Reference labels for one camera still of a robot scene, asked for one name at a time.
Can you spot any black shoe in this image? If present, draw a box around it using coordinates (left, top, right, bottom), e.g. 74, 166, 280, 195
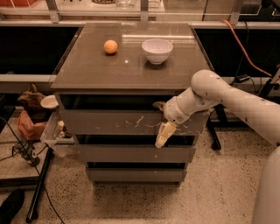
0, 189, 25, 224

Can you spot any grey drawer cabinet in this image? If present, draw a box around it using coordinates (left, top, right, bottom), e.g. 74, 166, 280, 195
52, 23, 209, 170

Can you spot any grey drawer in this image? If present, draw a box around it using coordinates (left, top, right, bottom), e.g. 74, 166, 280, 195
59, 108, 210, 137
86, 168, 186, 182
77, 144, 195, 163

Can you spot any brown plush toy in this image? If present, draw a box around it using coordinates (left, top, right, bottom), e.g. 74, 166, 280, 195
17, 83, 50, 123

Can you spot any orange cable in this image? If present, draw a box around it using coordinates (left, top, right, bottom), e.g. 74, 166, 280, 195
220, 18, 273, 78

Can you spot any black power adapter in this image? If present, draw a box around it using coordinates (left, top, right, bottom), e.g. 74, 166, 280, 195
234, 74, 250, 83

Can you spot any grey bottom drawer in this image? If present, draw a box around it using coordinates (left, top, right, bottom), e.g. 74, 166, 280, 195
86, 168, 186, 182

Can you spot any black floor cable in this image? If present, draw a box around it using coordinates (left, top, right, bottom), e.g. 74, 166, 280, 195
0, 115, 66, 224

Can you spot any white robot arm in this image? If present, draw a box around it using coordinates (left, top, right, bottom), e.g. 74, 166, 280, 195
155, 70, 280, 224

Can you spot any black table leg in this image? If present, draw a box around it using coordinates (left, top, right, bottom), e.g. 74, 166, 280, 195
206, 104, 228, 151

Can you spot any grey clamp tool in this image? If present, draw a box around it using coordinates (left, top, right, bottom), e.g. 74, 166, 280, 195
13, 142, 40, 167

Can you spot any grey middle drawer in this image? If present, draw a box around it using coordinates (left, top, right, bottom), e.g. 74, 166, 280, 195
77, 144, 195, 163

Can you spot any black metal stand leg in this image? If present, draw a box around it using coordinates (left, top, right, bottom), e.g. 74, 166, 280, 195
26, 148, 53, 224

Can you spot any orange cloth bag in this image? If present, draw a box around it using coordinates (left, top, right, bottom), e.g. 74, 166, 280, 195
17, 110, 46, 141

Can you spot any orange fruit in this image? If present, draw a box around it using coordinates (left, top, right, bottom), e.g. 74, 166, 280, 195
104, 40, 118, 54

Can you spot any clear plastic bin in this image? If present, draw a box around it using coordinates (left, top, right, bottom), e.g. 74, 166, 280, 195
40, 111, 76, 157

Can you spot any white ceramic bowl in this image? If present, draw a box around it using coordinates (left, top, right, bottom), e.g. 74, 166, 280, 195
142, 38, 173, 65

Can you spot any small white bowl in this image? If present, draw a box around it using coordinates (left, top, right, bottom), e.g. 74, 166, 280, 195
40, 94, 59, 109

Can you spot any grey top drawer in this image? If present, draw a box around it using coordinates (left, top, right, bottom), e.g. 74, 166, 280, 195
59, 108, 210, 137

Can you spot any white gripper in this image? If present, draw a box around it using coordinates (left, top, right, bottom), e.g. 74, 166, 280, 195
153, 96, 190, 148

